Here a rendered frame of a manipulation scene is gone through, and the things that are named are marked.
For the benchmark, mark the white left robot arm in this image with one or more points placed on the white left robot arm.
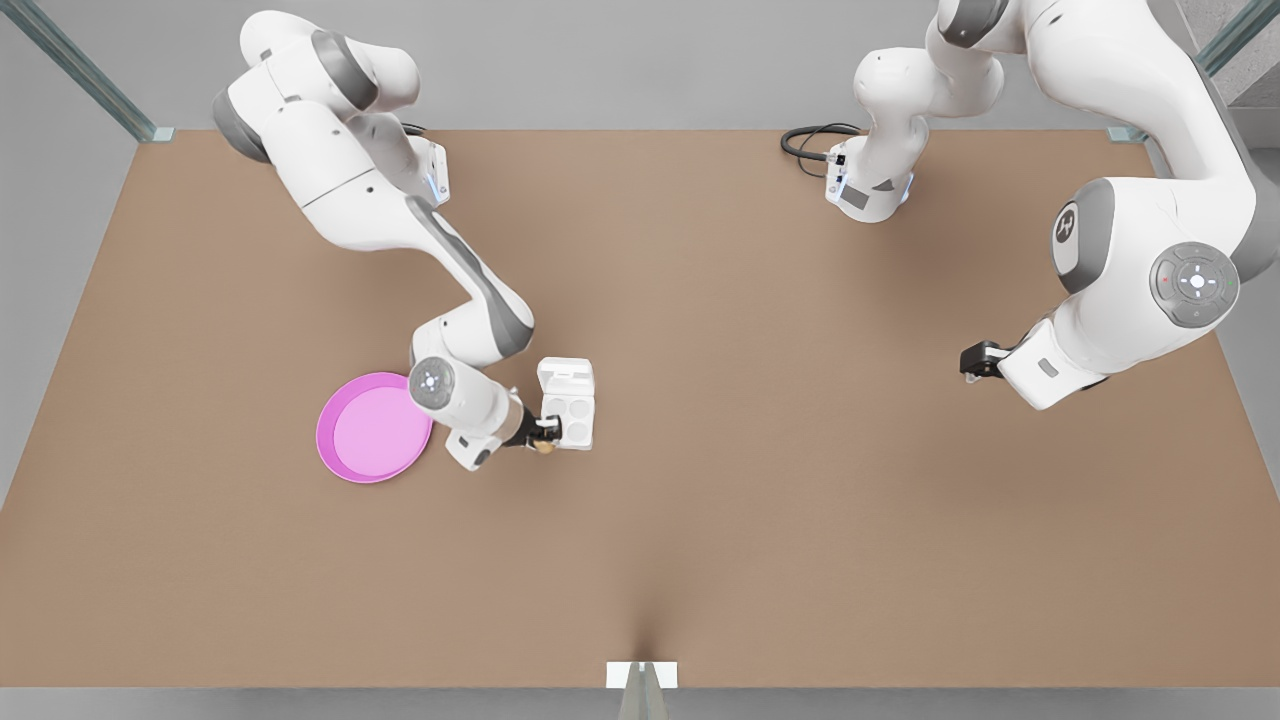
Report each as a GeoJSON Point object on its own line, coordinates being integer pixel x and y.
{"type": "Point", "coordinates": [1130, 240]}

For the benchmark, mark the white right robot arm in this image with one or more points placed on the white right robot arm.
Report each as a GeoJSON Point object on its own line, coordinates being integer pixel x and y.
{"type": "Point", "coordinates": [340, 180]}

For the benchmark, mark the white egg box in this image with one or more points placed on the white egg box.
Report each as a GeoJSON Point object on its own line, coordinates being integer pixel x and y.
{"type": "Point", "coordinates": [570, 420]}

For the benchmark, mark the white egg box lid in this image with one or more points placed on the white egg box lid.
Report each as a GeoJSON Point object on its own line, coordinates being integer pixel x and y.
{"type": "Point", "coordinates": [566, 376]}

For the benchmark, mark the pink round plate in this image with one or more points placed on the pink round plate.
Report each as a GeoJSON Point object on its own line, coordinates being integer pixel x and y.
{"type": "Point", "coordinates": [372, 428]}

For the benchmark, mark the silver frame post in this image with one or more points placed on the silver frame post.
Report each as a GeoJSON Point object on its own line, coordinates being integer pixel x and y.
{"type": "Point", "coordinates": [85, 70]}
{"type": "Point", "coordinates": [1200, 60]}
{"type": "Point", "coordinates": [641, 692]}

